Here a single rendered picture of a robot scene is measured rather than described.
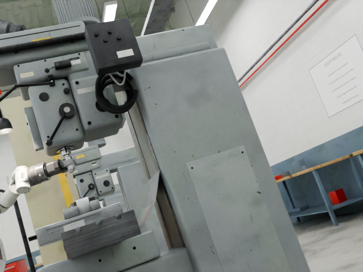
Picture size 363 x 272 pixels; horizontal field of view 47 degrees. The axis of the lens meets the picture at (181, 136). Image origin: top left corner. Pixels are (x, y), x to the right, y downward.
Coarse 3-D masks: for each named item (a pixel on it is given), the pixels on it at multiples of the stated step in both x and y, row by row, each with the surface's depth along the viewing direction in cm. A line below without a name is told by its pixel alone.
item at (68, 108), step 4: (64, 104) 189; (68, 104) 190; (60, 108) 188; (64, 108) 188; (68, 108) 189; (72, 108) 189; (60, 112) 188; (64, 112) 188; (68, 112) 188; (72, 112) 189; (64, 116) 188; (68, 116) 188; (72, 116) 191; (60, 120) 187; (56, 128) 185; (52, 136) 184; (48, 140) 182; (48, 144) 182
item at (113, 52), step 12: (96, 24) 177; (108, 24) 179; (120, 24) 180; (96, 36) 176; (108, 36) 177; (120, 36) 178; (132, 36) 180; (96, 48) 174; (108, 48) 176; (120, 48) 177; (132, 48) 179; (96, 60) 173; (108, 60) 174; (120, 60) 176; (132, 60) 177; (108, 72) 179
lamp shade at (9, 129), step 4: (0, 120) 182; (4, 120) 182; (8, 120) 184; (0, 124) 181; (4, 124) 182; (8, 124) 183; (0, 128) 181; (4, 128) 181; (8, 128) 188; (12, 128) 184; (0, 132) 186; (4, 132) 187; (8, 132) 188
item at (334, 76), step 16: (352, 48) 575; (320, 64) 644; (336, 64) 612; (352, 64) 583; (320, 80) 654; (336, 80) 621; (352, 80) 591; (320, 96) 664; (336, 96) 630; (352, 96) 599; (336, 112) 640
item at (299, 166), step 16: (336, 160) 607; (352, 160) 618; (288, 176) 659; (288, 192) 808; (320, 192) 595; (336, 192) 639; (304, 208) 742; (320, 208) 660; (336, 208) 592; (336, 224) 583
